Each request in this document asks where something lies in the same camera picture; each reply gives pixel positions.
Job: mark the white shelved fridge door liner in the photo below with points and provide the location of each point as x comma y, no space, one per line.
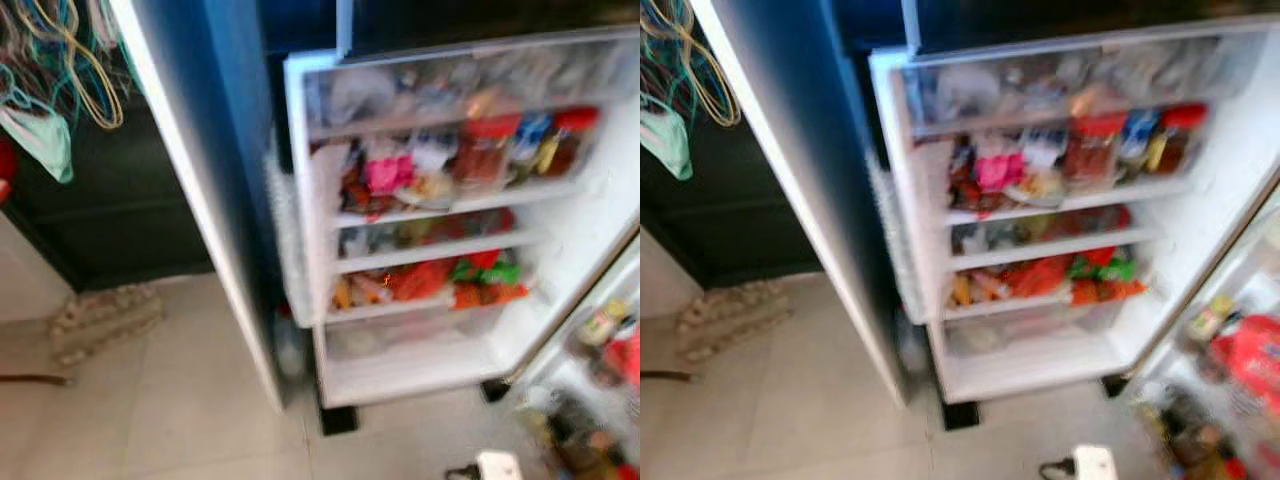
1215,200
590,230

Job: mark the silver fridge door panel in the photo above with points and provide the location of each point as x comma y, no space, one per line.
810,150
230,150

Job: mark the black fridge foot block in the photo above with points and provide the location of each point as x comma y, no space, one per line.
338,420
495,390
960,416
1115,386

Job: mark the bottle with yellow green lid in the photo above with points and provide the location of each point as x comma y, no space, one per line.
603,322
1210,320

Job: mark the green face mask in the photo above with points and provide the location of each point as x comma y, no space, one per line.
668,145
40,140

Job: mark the red plastic bag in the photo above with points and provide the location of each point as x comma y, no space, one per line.
1250,360
625,355

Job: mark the slim red lid jar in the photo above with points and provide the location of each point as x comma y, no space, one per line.
572,140
1180,140

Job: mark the beige bumpy egg tray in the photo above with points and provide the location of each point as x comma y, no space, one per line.
105,325
735,320

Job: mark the blue snack packet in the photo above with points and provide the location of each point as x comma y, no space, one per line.
532,135
1140,132

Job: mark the green snack packet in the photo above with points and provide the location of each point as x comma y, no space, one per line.
490,270
1105,267

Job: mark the wide red lid jar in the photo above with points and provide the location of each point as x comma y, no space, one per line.
1093,150
487,150

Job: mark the red orange snack packet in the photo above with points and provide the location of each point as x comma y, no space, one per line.
420,280
1038,277

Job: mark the white snack packet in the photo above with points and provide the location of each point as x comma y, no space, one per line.
1042,150
432,152

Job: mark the clear door compartment cover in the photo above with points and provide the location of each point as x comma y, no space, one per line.
450,85
1050,85

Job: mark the grey bubble wrap sheet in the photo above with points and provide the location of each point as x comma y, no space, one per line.
285,230
888,240

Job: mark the pink snack packet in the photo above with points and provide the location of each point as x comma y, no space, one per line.
998,172
388,173

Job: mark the yellow snack packet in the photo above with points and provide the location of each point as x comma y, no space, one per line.
360,290
975,290

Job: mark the brown snack packet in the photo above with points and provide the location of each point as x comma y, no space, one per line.
352,190
965,190

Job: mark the red hanging cloth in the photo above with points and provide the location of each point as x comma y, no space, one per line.
5,165

